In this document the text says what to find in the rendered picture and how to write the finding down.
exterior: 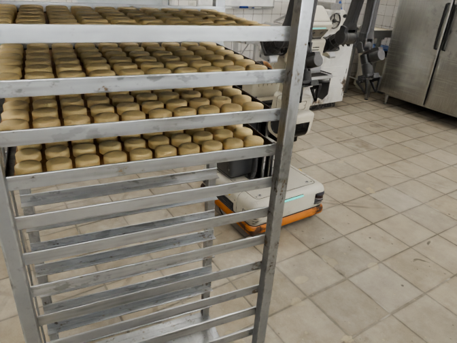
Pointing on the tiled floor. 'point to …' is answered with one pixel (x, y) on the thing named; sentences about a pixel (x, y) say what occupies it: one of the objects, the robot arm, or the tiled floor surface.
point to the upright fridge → (423, 56)
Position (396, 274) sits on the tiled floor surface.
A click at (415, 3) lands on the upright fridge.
